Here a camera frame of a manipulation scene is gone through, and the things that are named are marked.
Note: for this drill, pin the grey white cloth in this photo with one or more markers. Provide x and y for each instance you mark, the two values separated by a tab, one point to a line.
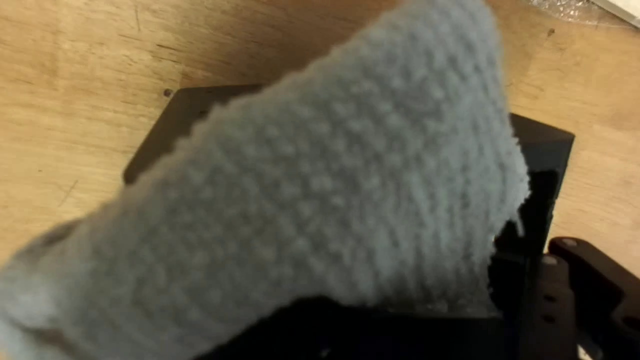
332	166

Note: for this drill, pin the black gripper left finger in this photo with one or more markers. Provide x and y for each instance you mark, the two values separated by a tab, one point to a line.
366	337

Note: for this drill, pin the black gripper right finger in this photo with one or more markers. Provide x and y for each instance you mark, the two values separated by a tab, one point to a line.
587	307

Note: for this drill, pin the black perforated box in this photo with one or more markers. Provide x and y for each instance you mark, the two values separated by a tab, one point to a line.
541	153

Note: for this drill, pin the wooden puzzle board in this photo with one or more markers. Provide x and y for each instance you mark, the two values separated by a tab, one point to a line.
620	10

